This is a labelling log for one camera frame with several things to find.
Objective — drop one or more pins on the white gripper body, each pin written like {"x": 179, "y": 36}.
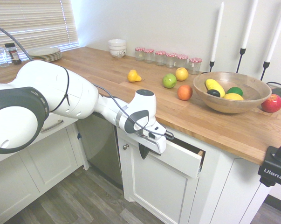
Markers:
{"x": 159, "y": 145}

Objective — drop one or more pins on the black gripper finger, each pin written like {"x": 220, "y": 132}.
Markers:
{"x": 144, "y": 151}

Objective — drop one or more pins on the white drawer with wooden interior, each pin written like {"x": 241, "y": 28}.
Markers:
{"x": 177, "y": 156}

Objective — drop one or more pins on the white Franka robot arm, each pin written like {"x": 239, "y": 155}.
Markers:
{"x": 61, "y": 93}

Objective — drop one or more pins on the round metal door knob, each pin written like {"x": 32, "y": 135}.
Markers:
{"x": 125, "y": 146}

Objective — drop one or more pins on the white cabinet with panel door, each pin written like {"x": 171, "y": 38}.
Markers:
{"x": 163, "y": 186}

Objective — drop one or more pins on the stainless steel dishwasher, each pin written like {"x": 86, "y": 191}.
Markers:
{"x": 100, "y": 144}

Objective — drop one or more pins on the orange red peach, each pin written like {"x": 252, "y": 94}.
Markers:
{"x": 185, "y": 92}

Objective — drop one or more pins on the green apple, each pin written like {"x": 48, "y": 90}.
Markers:
{"x": 169, "y": 81}

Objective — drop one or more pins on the yellow pear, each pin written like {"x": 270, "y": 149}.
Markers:
{"x": 133, "y": 76}

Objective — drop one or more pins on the yellow apple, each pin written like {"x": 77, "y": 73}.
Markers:
{"x": 181, "y": 74}

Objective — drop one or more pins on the dark avocado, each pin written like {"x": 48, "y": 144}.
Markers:
{"x": 213, "y": 93}

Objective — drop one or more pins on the yellow banana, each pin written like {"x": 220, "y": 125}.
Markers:
{"x": 214, "y": 86}

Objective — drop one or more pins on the large wooden bowl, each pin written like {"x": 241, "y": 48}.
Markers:
{"x": 231, "y": 106}

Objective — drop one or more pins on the glass jar red checked lid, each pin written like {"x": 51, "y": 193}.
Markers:
{"x": 149, "y": 56}
{"x": 194, "y": 67}
{"x": 171, "y": 61}
{"x": 182, "y": 61}
{"x": 139, "y": 54}
{"x": 160, "y": 58}

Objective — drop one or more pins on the yellow lemon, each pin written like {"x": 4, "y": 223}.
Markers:
{"x": 233, "y": 96}

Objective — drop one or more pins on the green lime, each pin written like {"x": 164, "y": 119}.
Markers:
{"x": 234, "y": 91}

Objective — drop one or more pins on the black candle holder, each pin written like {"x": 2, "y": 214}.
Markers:
{"x": 211, "y": 65}
{"x": 266, "y": 65}
{"x": 242, "y": 52}

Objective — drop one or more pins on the white patterned ceramic bowl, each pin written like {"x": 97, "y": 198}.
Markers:
{"x": 117, "y": 44}
{"x": 118, "y": 53}

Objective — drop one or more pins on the red apple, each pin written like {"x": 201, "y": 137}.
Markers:
{"x": 272, "y": 103}

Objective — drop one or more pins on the tall white candle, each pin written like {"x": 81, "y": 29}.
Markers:
{"x": 217, "y": 32}
{"x": 276, "y": 32}
{"x": 249, "y": 25}

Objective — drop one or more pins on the cream dinner plate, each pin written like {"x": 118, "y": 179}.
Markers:
{"x": 47, "y": 57}
{"x": 47, "y": 60}
{"x": 43, "y": 51}

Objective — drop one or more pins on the spice jar with black lid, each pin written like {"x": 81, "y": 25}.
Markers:
{"x": 13, "y": 52}

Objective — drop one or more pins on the white window blinds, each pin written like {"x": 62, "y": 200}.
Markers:
{"x": 33, "y": 23}

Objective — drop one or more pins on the clear drinking glass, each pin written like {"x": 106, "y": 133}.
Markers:
{"x": 0, "y": 57}

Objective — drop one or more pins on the black Ulanzi camera mount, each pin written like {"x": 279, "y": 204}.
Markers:
{"x": 274, "y": 172}

